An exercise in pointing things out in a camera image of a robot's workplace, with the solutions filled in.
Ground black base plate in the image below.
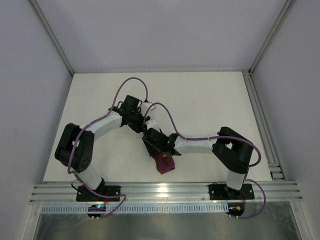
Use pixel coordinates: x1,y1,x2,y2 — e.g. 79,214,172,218
208,182,255,200
76,184,121,202

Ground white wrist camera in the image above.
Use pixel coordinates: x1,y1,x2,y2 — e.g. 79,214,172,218
140,102,156,115
145,119,158,130

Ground aluminium right corner post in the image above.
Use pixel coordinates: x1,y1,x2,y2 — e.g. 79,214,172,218
248,0,296,75

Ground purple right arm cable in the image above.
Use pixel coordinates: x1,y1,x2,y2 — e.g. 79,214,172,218
143,102,266,221

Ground slotted grey cable duct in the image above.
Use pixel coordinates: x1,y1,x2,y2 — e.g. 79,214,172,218
40,202,229,214

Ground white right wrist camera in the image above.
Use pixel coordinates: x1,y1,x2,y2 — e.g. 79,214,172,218
145,119,158,130

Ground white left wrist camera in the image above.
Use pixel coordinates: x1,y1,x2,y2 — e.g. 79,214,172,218
140,102,156,115

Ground aluminium front rail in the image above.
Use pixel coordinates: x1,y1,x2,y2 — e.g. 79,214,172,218
29,180,303,204

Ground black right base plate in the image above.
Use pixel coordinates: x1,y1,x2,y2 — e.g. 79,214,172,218
208,182,255,200

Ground aluminium rail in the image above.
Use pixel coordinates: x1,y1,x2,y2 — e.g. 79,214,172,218
242,71,287,181
29,180,303,204

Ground aluminium corner post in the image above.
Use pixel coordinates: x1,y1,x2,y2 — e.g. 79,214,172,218
27,0,75,77
248,0,296,75

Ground aluminium left corner post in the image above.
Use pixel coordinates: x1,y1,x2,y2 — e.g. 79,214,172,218
27,0,75,77

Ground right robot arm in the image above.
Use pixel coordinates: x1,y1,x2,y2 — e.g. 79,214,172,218
142,127,254,200

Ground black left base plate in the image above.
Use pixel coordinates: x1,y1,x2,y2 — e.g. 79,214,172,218
76,184,121,202

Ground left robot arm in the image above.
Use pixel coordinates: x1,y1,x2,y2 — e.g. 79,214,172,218
54,95,149,202

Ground purple satin napkin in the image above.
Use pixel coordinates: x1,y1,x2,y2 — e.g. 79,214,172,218
152,153,176,175

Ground aluminium right side rail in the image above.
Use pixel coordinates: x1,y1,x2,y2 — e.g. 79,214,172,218
242,71,287,181

